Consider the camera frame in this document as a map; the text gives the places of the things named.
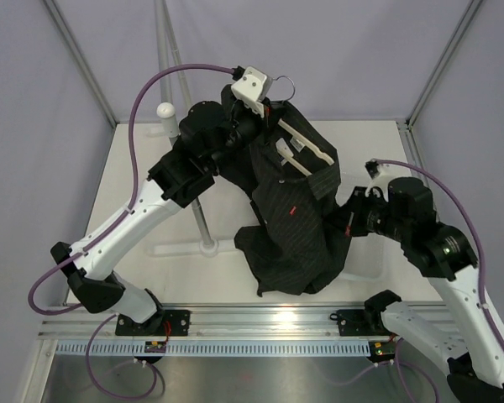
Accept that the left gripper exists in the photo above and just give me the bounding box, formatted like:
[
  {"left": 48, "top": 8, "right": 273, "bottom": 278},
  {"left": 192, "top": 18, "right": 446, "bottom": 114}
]
[{"left": 207, "top": 97, "right": 286, "bottom": 173}]

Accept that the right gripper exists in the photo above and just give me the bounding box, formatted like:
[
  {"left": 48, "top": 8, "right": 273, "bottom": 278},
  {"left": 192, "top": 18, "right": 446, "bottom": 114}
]
[{"left": 326, "top": 186, "right": 410, "bottom": 242}]

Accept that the cream plastic hanger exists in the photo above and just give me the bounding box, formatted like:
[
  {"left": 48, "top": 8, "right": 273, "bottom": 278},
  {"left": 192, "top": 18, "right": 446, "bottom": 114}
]
[{"left": 272, "top": 74, "right": 336, "bottom": 177}]

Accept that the black pinstriped shirt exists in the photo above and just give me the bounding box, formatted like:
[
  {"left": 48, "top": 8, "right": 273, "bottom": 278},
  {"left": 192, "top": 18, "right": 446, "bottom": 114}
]
[{"left": 219, "top": 102, "right": 351, "bottom": 296}]

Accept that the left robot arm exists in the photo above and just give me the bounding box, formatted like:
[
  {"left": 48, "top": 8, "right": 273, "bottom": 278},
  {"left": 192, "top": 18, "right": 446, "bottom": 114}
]
[{"left": 50, "top": 101, "right": 263, "bottom": 336}]

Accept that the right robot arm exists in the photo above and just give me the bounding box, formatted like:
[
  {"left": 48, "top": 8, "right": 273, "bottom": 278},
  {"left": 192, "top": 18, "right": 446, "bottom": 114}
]
[{"left": 331, "top": 177, "right": 504, "bottom": 402}]

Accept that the white perforated plastic basket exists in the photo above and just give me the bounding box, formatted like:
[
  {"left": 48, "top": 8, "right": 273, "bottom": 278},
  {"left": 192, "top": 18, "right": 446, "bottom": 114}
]
[{"left": 339, "top": 234, "right": 385, "bottom": 282}]

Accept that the grey clothes rack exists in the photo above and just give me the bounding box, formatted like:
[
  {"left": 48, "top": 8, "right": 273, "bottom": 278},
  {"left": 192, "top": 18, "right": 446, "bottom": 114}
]
[{"left": 146, "top": 0, "right": 244, "bottom": 258}]

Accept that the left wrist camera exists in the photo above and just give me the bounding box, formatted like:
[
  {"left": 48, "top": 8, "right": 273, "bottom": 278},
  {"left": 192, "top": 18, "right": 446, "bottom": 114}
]
[{"left": 231, "top": 66, "right": 273, "bottom": 118}]

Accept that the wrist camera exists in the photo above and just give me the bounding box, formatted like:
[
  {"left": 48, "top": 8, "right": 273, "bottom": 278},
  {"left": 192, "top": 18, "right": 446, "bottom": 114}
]
[
  {"left": 231, "top": 66, "right": 273, "bottom": 118},
  {"left": 365, "top": 160, "right": 398, "bottom": 197}
]

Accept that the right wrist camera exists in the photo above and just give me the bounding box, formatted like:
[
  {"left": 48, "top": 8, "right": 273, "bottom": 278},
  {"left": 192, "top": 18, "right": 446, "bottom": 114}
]
[{"left": 365, "top": 160, "right": 398, "bottom": 197}]

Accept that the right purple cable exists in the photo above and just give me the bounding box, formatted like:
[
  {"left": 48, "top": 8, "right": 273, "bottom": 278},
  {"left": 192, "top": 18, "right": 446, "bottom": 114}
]
[{"left": 318, "top": 159, "right": 504, "bottom": 402}]

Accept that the purple cable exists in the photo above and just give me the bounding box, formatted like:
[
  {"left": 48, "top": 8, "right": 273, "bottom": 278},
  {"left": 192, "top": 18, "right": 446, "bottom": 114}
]
[
  {"left": 318, "top": 159, "right": 504, "bottom": 402},
  {"left": 27, "top": 63, "right": 240, "bottom": 400}
]

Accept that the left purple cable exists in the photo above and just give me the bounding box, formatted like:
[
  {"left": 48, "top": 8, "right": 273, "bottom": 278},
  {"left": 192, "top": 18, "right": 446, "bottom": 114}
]
[{"left": 27, "top": 63, "right": 240, "bottom": 400}]

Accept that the white slotted cable duct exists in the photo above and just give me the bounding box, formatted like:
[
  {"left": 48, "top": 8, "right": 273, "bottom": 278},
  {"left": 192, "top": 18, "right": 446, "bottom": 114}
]
[{"left": 55, "top": 339, "right": 371, "bottom": 357}]

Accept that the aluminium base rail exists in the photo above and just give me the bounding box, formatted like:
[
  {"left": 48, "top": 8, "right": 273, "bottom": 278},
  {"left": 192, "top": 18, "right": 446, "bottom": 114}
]
[{"left": 36, "top": 305, "right": 496, "bottom": 340}]

